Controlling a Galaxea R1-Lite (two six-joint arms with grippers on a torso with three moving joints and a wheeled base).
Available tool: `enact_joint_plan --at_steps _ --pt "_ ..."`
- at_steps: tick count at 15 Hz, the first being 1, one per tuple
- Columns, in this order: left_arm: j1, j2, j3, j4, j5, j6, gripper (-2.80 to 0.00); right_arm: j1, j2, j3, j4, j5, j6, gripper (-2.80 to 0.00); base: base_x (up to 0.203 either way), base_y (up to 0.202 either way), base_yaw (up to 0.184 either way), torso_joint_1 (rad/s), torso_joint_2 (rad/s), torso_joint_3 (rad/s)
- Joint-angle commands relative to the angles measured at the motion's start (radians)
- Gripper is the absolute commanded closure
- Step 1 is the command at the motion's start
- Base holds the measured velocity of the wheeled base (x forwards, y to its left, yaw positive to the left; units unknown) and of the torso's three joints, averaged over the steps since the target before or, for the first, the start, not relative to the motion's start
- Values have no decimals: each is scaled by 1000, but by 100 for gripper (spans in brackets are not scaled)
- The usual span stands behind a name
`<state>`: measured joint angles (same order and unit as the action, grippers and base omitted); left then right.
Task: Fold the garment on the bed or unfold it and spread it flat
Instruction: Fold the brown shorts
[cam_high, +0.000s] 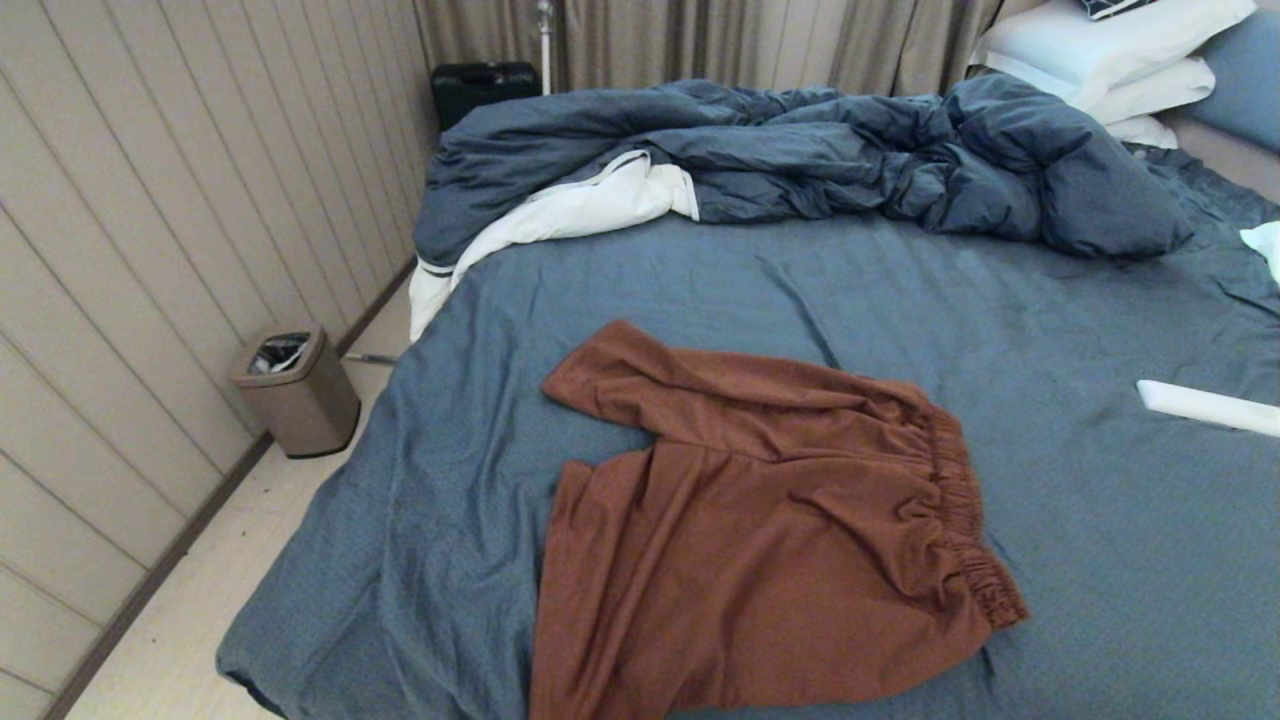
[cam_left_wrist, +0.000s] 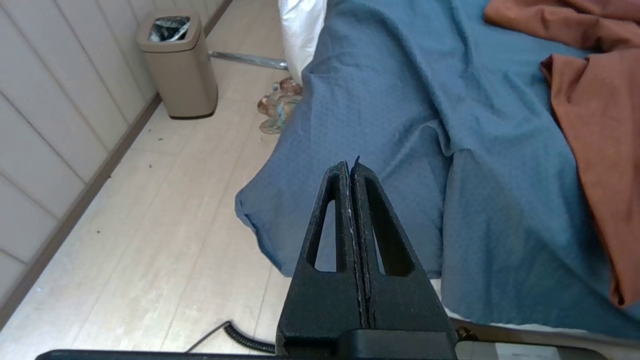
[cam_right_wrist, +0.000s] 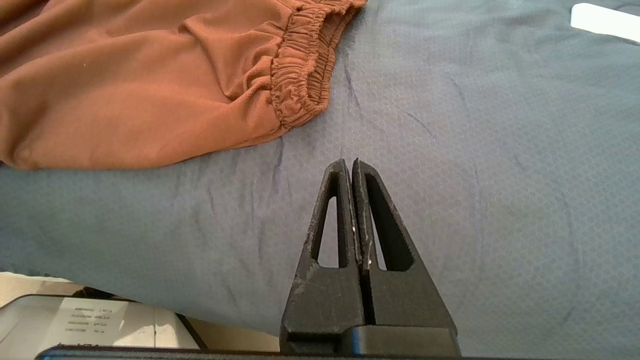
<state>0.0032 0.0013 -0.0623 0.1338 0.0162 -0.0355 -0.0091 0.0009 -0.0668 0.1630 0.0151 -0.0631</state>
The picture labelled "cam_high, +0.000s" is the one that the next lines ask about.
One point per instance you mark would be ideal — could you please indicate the white blanket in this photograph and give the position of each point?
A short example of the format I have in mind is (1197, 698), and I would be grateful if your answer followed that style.
(580, 205)

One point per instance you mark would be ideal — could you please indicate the thin metal floor rod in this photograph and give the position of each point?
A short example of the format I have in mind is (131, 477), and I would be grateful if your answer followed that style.
(370, 357)

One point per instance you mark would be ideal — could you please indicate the large white pillow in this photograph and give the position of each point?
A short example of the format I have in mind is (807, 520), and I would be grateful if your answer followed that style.
(1090, 45)

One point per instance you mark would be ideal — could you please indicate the flat white pillow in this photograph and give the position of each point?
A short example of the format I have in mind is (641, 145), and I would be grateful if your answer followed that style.
(1160, 92)

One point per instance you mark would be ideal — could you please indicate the white flat strip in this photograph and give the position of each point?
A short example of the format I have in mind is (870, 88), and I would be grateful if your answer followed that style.
(1210, 407)

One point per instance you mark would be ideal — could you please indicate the white stand pole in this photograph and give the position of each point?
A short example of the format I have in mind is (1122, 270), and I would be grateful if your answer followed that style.
(545, 50)

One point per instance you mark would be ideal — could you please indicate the blue bed sheet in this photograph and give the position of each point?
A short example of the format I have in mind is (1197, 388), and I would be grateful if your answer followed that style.
(700, 290)

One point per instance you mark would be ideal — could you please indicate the small white pillow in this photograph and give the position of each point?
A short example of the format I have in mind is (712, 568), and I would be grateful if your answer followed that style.
(1145, 132)

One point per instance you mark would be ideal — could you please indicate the dark patterned item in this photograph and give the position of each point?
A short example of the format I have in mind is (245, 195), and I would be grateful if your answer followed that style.
(1110, 8)

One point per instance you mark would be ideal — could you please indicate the black hard suitcase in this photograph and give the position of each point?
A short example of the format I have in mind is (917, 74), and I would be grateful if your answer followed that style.
(480, 88)

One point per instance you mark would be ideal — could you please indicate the white cloth piece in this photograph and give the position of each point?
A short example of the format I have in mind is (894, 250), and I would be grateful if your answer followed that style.
(1268, 245)

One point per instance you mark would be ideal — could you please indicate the beige trash bin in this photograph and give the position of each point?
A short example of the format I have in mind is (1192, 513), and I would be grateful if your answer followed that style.
(310, 410)

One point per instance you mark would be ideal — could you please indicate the dark blue crumpled duvet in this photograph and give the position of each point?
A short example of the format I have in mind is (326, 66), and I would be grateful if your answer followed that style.
(850, 150)

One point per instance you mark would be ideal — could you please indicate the beige curtain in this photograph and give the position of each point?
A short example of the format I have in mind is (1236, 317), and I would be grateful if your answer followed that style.
(700, 40)

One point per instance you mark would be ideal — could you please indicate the grey trash bag liner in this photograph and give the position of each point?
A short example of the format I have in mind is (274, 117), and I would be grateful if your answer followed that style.
(275, 355)

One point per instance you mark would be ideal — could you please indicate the blue pillow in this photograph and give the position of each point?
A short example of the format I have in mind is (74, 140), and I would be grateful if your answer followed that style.
(1250, 80)

